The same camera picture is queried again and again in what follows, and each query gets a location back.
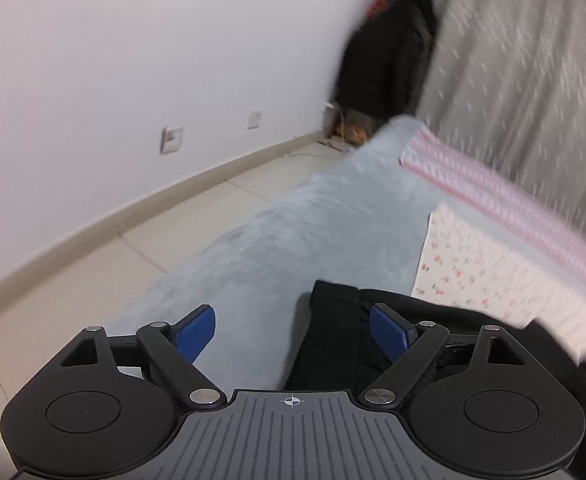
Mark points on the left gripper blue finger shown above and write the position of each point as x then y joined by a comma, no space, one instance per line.
171,349

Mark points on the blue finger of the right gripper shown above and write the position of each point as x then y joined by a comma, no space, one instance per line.
411,348

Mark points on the black pants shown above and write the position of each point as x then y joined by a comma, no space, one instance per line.
338,351

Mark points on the cherry print bed sheet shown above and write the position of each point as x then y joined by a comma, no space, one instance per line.
461,266

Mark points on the light blue fleece blanket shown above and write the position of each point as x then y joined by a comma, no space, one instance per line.
360,223

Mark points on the pink striped blanket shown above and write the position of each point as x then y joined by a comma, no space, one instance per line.
479,186

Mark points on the black hanging jacket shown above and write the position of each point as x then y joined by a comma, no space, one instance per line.
385,62

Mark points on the grey star-patterned curtain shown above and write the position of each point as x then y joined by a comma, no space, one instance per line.
507,86

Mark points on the white wall socket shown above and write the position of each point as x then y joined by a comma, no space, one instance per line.
171,139

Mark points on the white wall switch plate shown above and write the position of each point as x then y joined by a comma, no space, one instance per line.
254,120

